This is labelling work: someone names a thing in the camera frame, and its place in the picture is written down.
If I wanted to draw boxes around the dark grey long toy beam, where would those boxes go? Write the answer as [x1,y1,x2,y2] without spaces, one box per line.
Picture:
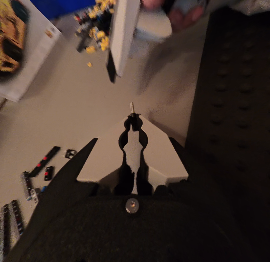
[11,200,24,236]

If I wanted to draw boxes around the short black brick red pin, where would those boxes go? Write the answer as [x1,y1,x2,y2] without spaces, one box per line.
[44,166,54,181]

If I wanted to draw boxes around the light grey long toy beam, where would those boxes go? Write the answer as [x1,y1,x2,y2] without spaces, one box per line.
[28,188,40,204]

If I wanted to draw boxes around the grey toy axle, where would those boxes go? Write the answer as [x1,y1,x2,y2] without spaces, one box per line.
[128,101,142,132]

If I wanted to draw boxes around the blue plastic bin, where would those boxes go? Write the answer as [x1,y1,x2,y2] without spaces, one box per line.
[22,0,97,20]

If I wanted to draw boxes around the pile of toy bricks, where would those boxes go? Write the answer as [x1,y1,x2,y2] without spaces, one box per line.
[74,0,116,55]

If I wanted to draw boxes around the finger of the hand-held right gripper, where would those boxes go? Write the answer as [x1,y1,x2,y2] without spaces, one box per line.
[105,0,141,83]

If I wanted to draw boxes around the long black beam red pins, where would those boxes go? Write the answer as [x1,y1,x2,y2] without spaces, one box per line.
[0,204,11,256]

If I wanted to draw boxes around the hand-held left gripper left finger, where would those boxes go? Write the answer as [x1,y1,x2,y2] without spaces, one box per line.
[76,116,129,195]

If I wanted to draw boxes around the black perforated armrest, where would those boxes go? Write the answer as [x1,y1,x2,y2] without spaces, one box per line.
[186,7,270,262]

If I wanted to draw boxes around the person's right hand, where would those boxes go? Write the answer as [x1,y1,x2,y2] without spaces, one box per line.
[141,0,208,31]

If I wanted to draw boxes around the grey desk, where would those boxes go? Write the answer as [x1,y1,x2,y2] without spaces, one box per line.
[0,13,203,258]

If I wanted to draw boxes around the white booklet yellow car picture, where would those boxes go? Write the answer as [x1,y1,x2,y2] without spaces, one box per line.
[0,0,62,103]

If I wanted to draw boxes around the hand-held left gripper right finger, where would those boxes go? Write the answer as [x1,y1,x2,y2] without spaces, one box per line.
[137,115,189,195]

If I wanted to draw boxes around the person's right forearm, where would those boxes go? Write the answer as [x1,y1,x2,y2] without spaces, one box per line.
[208,0,270,15]

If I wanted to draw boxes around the black beam two red pins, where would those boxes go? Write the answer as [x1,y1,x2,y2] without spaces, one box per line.
[30,146,61,178]

